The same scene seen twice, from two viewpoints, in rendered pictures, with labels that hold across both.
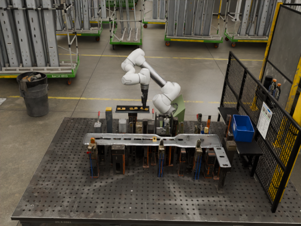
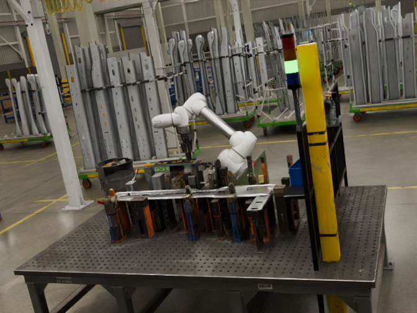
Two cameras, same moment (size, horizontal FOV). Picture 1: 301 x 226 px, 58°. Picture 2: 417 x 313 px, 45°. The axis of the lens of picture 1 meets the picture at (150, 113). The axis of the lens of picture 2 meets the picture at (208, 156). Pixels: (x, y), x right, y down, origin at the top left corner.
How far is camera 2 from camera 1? 209 cm
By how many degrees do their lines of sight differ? 28
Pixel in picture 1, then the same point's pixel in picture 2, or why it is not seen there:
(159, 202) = (172, 261)
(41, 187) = (56, 250)
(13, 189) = (57, 285)
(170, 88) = (238, 138)
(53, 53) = (159, 139)
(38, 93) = (119, 183)
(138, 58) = (195, 104)
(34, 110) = not seen: hidden behind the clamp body
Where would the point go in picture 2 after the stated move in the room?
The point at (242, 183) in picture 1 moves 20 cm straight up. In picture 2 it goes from (300, 244) to (296, 217)
